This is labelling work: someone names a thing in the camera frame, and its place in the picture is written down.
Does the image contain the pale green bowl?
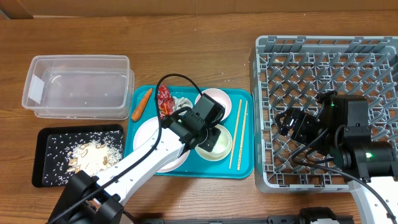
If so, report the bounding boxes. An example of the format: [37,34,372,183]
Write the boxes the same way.
[195,124,233,161]

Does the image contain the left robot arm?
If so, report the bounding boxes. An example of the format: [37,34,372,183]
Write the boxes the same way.
[49,105,225,223]

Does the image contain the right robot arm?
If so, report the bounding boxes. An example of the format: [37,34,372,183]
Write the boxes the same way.
[274,91,397,223]

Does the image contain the grey dishwasher rack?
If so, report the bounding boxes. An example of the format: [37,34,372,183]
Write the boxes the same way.
[249,35,397,193]

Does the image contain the black food waste tray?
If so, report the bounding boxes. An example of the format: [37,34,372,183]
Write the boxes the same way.
[32,124,124,188]

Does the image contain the teal plastic tray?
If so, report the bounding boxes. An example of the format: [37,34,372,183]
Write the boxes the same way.
[124,85,255,179]

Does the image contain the left wooden chopstick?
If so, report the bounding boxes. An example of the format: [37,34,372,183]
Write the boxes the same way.
[229,99,242,169]

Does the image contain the red snack wrapper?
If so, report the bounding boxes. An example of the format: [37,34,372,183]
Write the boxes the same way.
[156,83,175,119]

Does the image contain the large white plate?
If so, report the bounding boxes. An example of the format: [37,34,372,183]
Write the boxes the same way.
[133,116,190,173]

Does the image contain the pink white bowl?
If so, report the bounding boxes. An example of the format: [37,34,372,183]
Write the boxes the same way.
[194,88,232,124]

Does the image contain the orange carrot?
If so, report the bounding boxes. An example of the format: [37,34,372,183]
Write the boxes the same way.
[131,88,153,121]

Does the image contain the rice and peanut scraps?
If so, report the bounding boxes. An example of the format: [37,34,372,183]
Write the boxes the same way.
[42,130,124,187]

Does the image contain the clear plastic bin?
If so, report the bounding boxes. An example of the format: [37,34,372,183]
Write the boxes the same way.
[22,55,134,120]

